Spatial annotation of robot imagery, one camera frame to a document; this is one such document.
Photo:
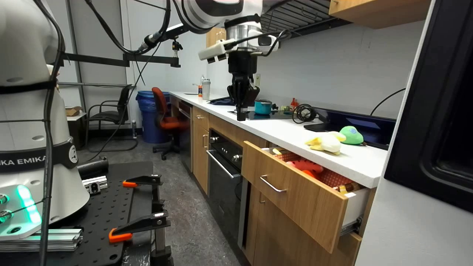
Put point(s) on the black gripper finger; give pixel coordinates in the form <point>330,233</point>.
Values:
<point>251,93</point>
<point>240,103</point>

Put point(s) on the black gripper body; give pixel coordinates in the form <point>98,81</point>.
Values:
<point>243,66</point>

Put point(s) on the yellow plush banana toy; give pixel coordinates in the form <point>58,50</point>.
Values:
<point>325,143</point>

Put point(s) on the wooden drawer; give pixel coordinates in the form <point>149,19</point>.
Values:
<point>296,196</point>

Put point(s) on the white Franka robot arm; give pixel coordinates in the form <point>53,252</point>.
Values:
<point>30,137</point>

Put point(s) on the red toys in drawer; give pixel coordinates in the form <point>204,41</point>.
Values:
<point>308,165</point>

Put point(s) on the teal toy pot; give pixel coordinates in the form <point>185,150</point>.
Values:
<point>263,108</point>

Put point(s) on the dark blue bag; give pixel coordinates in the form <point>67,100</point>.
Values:
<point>219,100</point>

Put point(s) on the black toy stove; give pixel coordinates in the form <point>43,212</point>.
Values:
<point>260,116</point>

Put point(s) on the clear drinking bottle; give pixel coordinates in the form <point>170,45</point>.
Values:
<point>206,88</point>

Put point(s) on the wooden upper cabinet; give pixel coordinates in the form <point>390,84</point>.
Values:
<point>215,35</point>

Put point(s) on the small red toy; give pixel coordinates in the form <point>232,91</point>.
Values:
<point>294,103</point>

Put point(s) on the narrow wooden cabinet door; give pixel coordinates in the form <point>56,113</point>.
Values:
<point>200,152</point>

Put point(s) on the steel range hood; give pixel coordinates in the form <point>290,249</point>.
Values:
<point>300,16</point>

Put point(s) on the red office chair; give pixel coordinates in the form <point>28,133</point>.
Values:
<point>160,105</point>

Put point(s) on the black built-in oven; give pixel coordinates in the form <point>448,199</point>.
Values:
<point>223,186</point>

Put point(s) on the blue trash bin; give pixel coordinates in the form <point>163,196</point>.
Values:
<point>147,118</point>

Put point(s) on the green plush toy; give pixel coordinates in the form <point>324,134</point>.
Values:
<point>352,136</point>

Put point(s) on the black metal chair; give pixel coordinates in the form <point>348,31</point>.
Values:
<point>120,103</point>

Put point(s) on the black laptop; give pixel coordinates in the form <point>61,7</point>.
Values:
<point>367,128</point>

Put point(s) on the wooden lower cabinet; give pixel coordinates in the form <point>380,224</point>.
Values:
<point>275,241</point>

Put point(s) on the small white device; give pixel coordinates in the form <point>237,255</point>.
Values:
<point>95,184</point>

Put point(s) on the black perforated robot table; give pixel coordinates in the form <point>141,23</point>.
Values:
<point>104,211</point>

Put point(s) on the black refrigerator door panel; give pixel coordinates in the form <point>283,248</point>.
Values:
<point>444,122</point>

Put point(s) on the grey refrigerator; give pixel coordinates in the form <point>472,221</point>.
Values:
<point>408,230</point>

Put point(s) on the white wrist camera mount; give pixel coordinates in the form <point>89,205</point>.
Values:
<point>216,50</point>

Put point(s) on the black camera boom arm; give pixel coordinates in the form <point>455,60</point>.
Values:
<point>148,57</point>

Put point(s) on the aluminium profile rail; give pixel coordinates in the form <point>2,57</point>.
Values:
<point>49,239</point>

